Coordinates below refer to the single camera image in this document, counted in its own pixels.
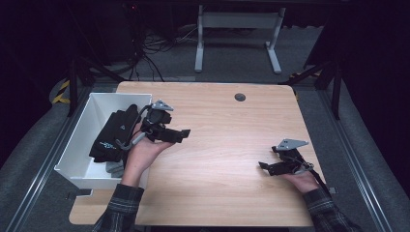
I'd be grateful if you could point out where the left hand-held gripper cable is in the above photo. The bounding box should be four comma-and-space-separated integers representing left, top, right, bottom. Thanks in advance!
115, 104, 153, 152

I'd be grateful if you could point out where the black metal stand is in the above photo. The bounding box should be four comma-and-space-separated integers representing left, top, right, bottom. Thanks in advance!
66, 52, 128, 118
278, 56, 343, 121

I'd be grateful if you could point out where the right hand-held gripper cable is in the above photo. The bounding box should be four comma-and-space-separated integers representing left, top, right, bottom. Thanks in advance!
294, 159, 332, 195

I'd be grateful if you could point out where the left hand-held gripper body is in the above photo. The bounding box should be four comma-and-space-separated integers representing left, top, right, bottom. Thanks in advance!
141, 100, 174, 142

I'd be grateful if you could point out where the aluminium floor rail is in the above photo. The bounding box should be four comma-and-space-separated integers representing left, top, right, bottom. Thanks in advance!
317, 88, 393, 232
4, 86, 95, 232

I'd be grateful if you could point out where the white desk frame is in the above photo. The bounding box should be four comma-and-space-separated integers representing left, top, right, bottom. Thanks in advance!
193, 4, 287, 74

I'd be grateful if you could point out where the person's right hand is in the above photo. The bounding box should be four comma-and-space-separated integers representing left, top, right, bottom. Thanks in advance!
283, 170, 320, 193

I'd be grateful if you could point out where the tangle of floor cables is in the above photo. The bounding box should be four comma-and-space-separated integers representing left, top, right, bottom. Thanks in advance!
127, 23, 198, 82

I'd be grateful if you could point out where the person's left hand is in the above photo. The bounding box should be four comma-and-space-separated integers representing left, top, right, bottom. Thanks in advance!
121, 124, 175, 188

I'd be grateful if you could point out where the grey fleece cloth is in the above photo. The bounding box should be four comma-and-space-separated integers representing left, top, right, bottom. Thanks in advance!
105, 159, 126, 179

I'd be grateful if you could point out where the white box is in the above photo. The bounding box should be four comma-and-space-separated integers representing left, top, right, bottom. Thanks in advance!
53, 92, 153, 190

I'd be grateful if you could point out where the yellow and black striped tape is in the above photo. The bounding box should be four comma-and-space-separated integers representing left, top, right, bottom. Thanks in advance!
52, 80, 71, 104

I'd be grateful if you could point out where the hand-held gripper cable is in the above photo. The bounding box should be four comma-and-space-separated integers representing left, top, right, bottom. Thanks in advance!
115, 104, 153, 152
294, 159, 332, 195

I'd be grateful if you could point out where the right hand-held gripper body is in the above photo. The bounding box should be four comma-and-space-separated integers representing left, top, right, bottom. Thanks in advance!
272, 138, 314, 175

